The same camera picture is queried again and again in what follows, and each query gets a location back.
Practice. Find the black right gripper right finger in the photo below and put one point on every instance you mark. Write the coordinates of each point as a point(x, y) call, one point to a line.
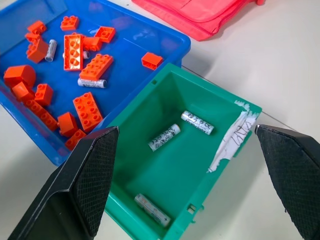
point(295, 175)

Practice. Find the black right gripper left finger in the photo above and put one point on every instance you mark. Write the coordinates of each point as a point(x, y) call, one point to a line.
point(75, 190)

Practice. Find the green plastic bin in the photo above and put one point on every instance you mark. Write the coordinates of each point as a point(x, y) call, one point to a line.
point(175, 170)

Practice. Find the torn white paper label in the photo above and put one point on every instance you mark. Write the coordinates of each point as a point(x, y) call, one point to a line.
point(237, 135)

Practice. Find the white AA battery orange print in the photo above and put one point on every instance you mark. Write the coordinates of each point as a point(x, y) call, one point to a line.
point(152, 210)

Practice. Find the blue plastic bin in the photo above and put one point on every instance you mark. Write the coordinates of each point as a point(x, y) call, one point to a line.
point(125, 50)

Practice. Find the red mesh zipper pouch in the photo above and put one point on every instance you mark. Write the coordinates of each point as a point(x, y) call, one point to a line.
point(200, 17)

